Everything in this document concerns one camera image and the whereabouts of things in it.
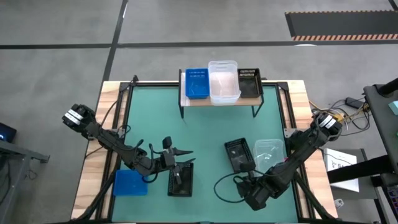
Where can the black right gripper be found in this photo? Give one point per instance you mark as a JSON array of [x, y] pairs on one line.
[[248, 169]]

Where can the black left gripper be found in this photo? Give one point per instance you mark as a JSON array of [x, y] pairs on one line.
[[169, 158]]

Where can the black slotted plastic basket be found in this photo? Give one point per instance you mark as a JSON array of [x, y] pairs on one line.
[[250, 87], [237, 155], [186, 186]]

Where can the clear plastic bin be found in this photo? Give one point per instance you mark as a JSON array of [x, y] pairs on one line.
[[269, 152], [224, 84]]

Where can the blue lid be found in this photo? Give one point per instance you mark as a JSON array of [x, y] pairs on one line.
[[130, 183]]

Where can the blue slotted plastic basket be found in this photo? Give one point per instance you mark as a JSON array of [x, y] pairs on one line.
[[197, 87]]

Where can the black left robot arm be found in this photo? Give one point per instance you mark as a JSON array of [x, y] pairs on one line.
[[109, 140]]

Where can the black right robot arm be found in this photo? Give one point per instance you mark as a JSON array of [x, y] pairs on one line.
[[304, 146]]

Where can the teal table mat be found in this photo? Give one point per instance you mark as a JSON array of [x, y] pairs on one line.
[[205, 133]]

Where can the white cardboard box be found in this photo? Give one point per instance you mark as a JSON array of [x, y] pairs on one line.
[[342, 174]]

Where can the black power adapter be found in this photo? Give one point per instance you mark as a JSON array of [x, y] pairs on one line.
[[353, 102]]

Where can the black equipment cart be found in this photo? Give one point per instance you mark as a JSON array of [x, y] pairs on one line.
[[379, 118]]

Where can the teal block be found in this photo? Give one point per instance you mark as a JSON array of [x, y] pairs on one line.
[[394, 107]]

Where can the grey metal stand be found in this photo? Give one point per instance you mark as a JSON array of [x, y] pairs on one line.
[[18, 152]]

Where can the black mat orange hazard stripes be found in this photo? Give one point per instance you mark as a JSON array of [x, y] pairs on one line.
[[342, 25]]

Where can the dark tablet screen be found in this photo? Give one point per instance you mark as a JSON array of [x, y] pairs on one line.
[[7, 132]]

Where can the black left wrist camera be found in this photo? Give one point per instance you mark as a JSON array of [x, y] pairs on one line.
[[167, 142]]

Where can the wooden shelf black metal frame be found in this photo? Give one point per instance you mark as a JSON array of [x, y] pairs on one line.
[[192, 102]]

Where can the black metal table frame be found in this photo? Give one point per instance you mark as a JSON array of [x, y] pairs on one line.
[[155, 83]]

